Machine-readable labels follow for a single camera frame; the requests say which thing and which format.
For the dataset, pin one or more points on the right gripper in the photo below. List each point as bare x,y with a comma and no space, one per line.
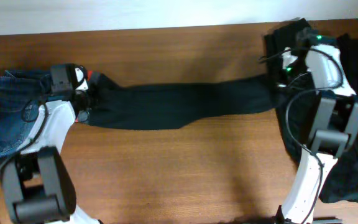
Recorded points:
281,79

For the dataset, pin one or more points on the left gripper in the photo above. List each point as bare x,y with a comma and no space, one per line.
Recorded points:
84,101

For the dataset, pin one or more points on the black leggings red grey waistband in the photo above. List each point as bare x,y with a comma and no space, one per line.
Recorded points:
174,105

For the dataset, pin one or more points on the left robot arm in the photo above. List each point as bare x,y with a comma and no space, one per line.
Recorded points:
36,184

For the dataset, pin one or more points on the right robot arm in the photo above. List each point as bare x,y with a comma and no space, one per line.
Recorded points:
313,66

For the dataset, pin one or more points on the black trousers pile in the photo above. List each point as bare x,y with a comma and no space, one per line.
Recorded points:
295,128

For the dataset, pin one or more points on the folded blue denim jeans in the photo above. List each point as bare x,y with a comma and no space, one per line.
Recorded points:
19,94

